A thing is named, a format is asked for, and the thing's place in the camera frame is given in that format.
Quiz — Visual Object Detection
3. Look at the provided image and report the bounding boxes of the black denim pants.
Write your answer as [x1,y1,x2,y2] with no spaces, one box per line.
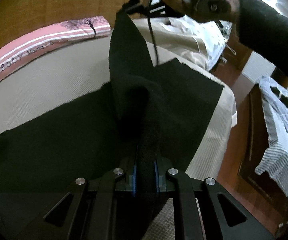
[0,12,223,239]

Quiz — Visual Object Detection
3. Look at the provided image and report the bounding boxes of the beige satin blanket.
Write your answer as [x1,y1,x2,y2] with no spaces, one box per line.
[131,17,225,72]

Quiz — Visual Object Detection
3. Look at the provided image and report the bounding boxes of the white spotted cloth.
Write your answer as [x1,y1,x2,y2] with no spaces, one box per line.
[159,16,232,72]

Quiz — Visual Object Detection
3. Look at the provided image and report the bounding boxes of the pink striped Baby pillow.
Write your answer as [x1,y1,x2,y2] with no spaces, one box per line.
[0,16,111,82]

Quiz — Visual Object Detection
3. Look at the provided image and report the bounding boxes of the dark wooden furniture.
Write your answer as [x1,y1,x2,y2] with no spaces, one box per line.
[237,84,288,228]

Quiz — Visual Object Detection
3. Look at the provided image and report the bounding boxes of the grey plaid cloth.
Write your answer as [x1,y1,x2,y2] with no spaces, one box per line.
[255,76,288,198]

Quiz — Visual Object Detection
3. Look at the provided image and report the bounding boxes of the grey textured mattress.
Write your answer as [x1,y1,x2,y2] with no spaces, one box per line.
[0,38,236,239]

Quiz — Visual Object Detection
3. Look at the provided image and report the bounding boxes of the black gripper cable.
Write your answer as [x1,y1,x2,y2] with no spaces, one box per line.
[146,0,160,67]

